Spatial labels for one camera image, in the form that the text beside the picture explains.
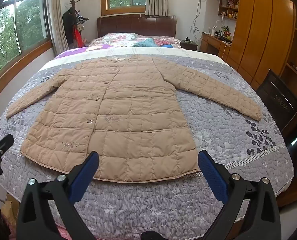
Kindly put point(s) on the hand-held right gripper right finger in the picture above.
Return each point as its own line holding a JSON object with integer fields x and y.
{"x": 212, "y": 177}

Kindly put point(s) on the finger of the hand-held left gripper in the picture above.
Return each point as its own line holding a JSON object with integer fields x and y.
{"x": 2, "y": 142}

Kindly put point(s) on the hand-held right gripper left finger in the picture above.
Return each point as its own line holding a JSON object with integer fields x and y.
{"x": 86, "y": 177}

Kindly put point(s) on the beige quilted coat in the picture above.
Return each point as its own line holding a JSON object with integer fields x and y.
{"x": 126, "y": 110}

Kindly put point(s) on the yellow bag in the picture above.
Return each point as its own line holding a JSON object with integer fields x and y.
{"x": 8, "y": 208}

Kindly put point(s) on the bed with grey quilt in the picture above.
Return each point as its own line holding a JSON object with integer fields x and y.
{"x": 163, "y": 205}

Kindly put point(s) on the black chair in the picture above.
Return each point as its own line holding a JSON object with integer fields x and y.
{"x": 278, "y": 97}

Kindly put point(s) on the purple floral bed sheet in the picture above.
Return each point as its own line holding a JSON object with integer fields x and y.
{"x": 98, "y": 48}

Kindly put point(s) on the red hanging garment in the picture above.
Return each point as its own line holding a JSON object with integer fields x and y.
{"x": 77, "y": 36}

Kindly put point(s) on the black hanging garment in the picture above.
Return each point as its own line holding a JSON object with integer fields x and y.
{"x": 68, "y": 27}

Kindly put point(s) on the dark wooden nightstand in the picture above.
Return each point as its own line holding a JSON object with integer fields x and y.
{"x": 189, "y": 46}

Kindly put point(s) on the wooden desk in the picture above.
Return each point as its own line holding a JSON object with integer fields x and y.
{"x": 211, "y": 43}

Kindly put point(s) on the long beige curtain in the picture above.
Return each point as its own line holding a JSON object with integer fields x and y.
{"x": 58, "y": 17}

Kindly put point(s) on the blue cloth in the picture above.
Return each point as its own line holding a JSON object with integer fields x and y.
{"x": 167, "y": 46}

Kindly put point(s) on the pink plaid cloth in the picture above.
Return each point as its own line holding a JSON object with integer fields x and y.
{"x": 166, "y": 41}

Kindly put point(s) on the teal cloth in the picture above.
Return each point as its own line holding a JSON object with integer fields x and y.
{"x": 146, "y": 43}

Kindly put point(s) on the black white cap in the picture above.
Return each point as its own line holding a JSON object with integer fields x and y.
{"x": 82, "y": 18}

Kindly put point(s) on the wooden wardrobe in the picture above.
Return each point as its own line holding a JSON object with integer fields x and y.
{"x": 258, "y": 30}

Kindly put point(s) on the wooden coat rack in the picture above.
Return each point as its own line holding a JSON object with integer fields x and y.
{"x": 74, "y": 2}

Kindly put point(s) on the dark wooden headboard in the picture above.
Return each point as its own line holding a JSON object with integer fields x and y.
{"x": 138, "y": 25}

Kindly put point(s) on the large wooden frame window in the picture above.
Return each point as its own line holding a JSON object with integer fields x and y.
{"x": 31, "y": 22}

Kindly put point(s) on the wooden wall shelf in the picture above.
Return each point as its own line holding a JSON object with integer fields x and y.
{"x": 224, "y": 8}

